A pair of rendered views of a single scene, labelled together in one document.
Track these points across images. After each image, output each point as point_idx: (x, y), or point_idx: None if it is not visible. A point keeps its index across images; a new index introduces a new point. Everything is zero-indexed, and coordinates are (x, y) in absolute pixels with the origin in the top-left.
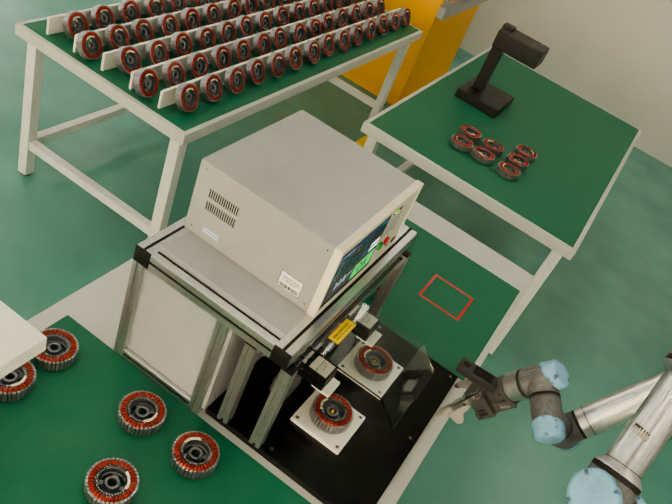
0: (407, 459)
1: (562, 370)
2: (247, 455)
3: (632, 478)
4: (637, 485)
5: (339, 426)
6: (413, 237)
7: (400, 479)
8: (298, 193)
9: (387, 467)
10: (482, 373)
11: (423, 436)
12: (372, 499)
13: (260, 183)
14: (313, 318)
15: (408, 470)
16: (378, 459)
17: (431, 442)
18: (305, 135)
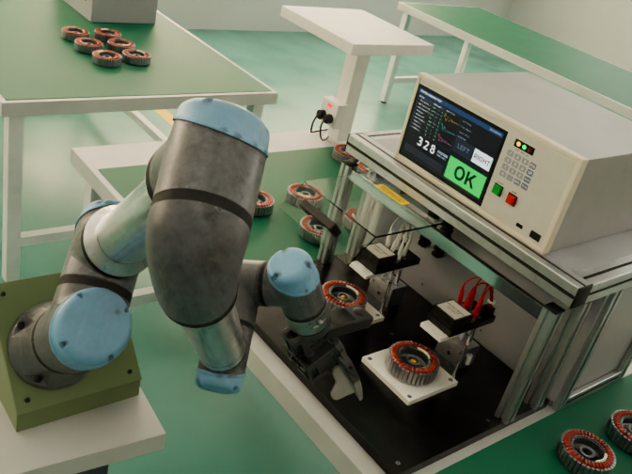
0: (277, 359)
1: (292, 262)
2: (313, 260)
3: (104, 210)
4: (93, 214)
5: (323, 289)
6: (566, 282)
7: (255, 341)
8: (502, 87)
9: (270, 325)
10: (341, 316)
11: (304, 390)
12: None
13: (507, 79)
14: (394, 157)
15: (263, 353)
16: (282, 323)
17: (293, 393)
18: (621, 126)
